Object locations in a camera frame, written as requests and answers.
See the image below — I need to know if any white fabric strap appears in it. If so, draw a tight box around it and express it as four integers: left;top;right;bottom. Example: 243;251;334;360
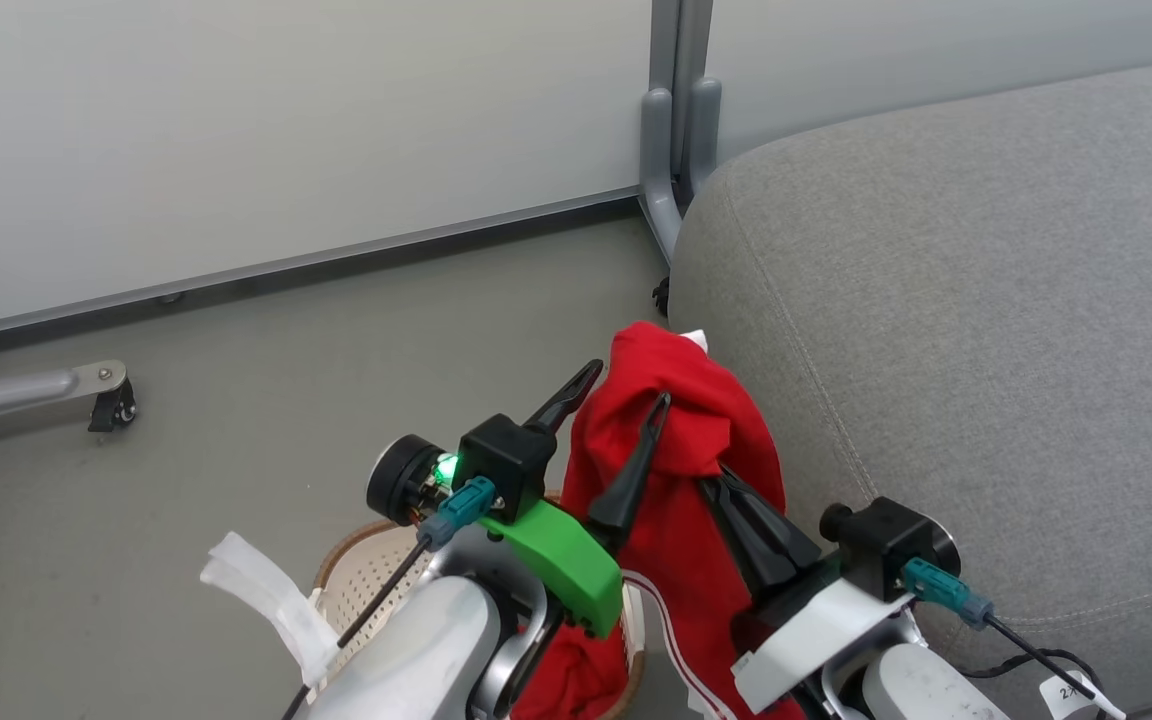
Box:
201;532;339;691

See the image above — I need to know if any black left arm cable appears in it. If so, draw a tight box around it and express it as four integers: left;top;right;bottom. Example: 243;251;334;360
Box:
281;477;497;720

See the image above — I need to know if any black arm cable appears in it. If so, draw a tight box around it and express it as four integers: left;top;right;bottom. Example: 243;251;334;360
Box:
281;477;497;720
901;557;1127;720

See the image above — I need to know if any cream perforated laundry basket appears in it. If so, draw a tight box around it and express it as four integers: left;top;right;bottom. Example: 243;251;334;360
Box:
314;490;647;720

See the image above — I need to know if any black caster with metal bracket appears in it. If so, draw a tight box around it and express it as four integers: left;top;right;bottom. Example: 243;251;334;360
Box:
88;380;137;433

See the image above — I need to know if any grey partition foot bar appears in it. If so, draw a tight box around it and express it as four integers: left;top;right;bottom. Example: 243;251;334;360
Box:
0;360;129;481

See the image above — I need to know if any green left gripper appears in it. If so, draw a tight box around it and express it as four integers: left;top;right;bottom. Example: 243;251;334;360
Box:
481;360;672;639

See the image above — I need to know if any white paper cable tag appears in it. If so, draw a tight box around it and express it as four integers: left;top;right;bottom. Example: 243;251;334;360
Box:
1039;672;1127;720

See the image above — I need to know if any grey fabric sofa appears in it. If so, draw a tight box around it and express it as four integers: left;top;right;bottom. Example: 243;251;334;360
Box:
666;55;1152;720

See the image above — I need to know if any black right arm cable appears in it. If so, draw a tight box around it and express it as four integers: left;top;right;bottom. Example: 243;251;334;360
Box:
901;557;1127;720

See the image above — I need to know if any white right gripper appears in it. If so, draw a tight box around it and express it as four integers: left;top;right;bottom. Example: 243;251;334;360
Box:
701;466;912;714

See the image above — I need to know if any grey partition post with feet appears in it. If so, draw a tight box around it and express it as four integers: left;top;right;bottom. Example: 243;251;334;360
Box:
639;0;722;266

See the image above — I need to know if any red garment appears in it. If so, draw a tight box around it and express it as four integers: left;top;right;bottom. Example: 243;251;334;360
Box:
511;320;807;720

